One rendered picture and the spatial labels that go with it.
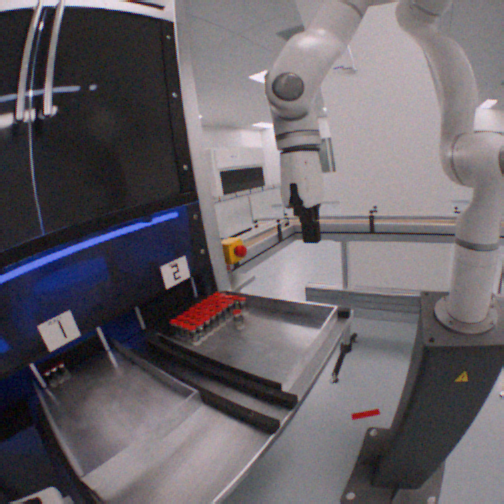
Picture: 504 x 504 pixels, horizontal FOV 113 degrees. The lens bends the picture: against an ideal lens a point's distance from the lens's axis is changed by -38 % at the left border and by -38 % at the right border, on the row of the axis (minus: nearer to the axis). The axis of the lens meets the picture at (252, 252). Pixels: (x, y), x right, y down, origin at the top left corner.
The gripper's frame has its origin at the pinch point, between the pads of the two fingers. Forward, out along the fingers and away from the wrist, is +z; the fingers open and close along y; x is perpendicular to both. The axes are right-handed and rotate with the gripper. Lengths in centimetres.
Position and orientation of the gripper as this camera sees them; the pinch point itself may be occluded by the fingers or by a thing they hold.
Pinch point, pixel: (311, 232)
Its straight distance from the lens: 50.5
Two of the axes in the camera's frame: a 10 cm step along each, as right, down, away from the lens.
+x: 8.1, 0.3, -5.9
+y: -5.6, 3.2, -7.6
